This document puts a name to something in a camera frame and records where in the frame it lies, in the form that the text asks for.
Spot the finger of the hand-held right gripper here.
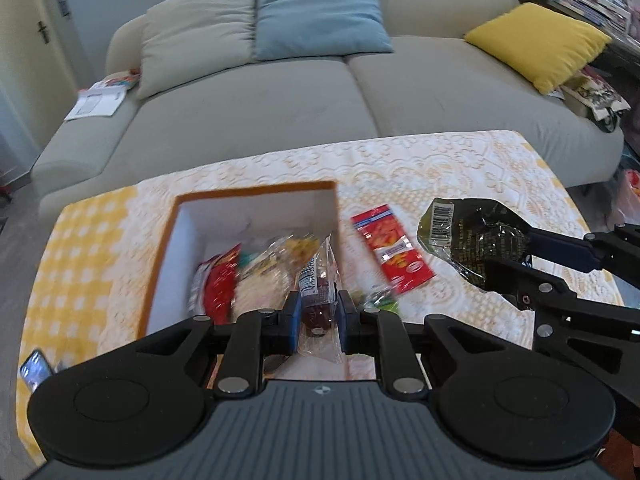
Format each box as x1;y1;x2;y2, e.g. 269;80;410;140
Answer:
481;258;640;342
520;222;640;291

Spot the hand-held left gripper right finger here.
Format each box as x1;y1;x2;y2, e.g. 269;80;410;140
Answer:
335;289;516;396

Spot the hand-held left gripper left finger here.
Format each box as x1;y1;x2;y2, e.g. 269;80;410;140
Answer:
132;290;304;396

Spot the clear packet with brown snack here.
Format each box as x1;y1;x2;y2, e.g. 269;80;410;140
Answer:
295;234;346;366

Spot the dark green snack packet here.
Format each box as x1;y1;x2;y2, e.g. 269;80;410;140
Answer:
417;197;533;293

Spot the orange cardboard box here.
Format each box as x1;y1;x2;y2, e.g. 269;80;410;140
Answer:
136;180;351;381

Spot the small green candy wrapper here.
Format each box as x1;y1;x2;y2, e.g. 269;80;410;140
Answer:
350;285;401;318

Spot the clear bread bag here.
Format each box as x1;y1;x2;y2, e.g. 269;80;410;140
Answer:
232;260;291;318

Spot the flat red snack packet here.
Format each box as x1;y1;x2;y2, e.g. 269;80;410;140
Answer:
350;204;436;295

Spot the pink plastic bag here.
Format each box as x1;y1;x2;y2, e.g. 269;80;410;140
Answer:
612;167;640;221

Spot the white lace tablecloth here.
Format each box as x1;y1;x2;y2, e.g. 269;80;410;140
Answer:
95;130;626;381

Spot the printed bag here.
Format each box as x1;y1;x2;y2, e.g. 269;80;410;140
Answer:
550;67;632;133

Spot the yellow cushion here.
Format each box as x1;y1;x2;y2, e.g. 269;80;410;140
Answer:
464;2;613;95

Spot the grey fabric sofa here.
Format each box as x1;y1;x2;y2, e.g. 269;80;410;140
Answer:
30;0;626;218

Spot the yellow checked tablecloth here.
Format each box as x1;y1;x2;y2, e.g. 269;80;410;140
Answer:
17;185;138;461

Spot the smartphone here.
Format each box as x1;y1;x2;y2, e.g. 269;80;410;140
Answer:
19;349;55;393

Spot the white paper brochure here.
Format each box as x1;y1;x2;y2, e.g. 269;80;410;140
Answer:
64;72;142;122

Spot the blue cushion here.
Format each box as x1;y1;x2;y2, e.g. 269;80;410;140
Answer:
254;0;395;62

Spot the beige cushion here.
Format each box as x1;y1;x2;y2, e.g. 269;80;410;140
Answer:
135;0;257;100

